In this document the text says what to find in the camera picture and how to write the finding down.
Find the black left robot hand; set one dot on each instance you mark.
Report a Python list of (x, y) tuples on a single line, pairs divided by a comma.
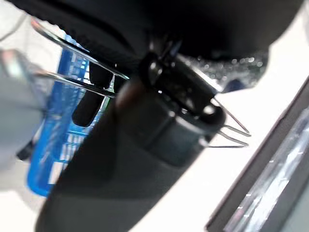
[(144, 135)]

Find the blue plastic shopping basket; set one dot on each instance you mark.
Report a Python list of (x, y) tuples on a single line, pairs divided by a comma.
[(41, 169)]

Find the black shelf board clear rail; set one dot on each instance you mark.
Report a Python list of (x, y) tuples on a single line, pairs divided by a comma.
[(265, 181)]

